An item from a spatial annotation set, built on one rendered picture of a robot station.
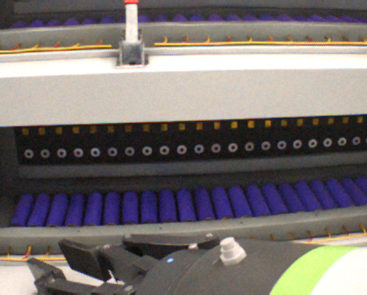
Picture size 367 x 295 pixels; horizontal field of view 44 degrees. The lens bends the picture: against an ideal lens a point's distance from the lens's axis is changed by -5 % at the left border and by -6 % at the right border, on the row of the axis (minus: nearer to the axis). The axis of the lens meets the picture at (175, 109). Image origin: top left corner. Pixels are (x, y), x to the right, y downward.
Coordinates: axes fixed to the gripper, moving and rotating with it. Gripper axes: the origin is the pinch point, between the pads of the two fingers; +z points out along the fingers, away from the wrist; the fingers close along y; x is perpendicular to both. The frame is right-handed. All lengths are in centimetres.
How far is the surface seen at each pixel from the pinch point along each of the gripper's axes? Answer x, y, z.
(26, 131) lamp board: 11.3, 7.6, 15.9
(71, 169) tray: 5.0, 10.6, 15.0
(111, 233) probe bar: -0.7, 6.9, 3.8
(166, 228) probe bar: -2.5, 11.5, 1.2
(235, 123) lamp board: 2.9, 26.4, 2.5
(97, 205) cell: 1.0, 9.4, 9.7
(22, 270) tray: -0.5, -2.0, 7.4
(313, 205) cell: -7.9, 26.1, -5.2
